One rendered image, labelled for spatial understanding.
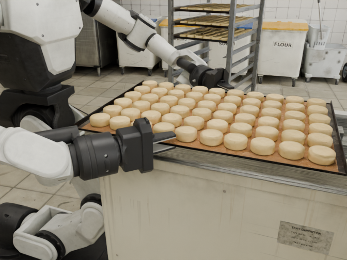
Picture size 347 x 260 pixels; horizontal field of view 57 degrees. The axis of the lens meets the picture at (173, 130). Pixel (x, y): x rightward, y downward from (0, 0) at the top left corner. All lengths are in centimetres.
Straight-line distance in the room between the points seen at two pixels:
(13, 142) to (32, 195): 164
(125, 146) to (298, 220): 41
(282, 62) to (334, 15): 103
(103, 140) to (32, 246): 85
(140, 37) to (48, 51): 41
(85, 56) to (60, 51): 358
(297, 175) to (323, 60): 388
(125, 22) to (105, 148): 72
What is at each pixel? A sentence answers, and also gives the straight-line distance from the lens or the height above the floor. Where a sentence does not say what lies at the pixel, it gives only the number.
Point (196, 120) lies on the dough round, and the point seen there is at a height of 92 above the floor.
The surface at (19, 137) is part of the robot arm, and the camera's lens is 61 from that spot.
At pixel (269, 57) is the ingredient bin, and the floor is 36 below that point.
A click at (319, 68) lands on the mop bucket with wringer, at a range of 459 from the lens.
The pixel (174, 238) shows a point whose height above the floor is 61.
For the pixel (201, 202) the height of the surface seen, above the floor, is 74.
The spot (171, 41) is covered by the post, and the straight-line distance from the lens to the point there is 235.
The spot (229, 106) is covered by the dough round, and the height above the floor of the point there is 92.
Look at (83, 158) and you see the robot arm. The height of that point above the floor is 93.
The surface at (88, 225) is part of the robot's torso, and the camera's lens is 114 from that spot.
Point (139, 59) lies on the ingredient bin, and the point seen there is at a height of 24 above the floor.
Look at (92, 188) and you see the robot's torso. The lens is 110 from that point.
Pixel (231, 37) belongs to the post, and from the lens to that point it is 214.
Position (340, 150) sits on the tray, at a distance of 76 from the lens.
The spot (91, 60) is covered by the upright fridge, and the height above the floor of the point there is 25.
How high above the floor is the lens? 123
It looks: 25 degrees down
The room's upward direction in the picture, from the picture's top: straight up
